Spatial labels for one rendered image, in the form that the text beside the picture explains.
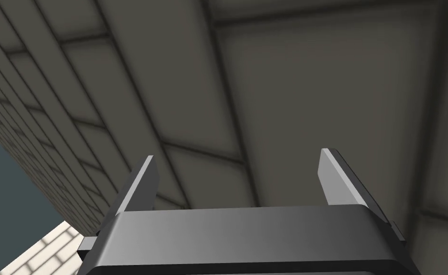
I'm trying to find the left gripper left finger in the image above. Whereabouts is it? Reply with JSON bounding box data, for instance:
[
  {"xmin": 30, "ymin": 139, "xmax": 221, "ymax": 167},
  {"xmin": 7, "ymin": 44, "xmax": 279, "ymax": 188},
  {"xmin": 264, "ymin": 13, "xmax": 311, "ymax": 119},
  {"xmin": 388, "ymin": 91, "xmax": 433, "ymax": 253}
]
[{"xmin": 101, "ymin": 155, "xmax": 160, "ymax": 232}]

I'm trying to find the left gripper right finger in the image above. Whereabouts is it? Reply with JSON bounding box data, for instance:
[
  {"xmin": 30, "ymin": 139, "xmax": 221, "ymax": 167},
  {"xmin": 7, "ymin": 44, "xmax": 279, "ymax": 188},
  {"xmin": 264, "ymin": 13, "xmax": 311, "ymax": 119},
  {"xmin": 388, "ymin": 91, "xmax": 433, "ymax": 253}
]
[{"xmin": 317, "ymin": 148, "xmax": 392, "ymax": 227}]

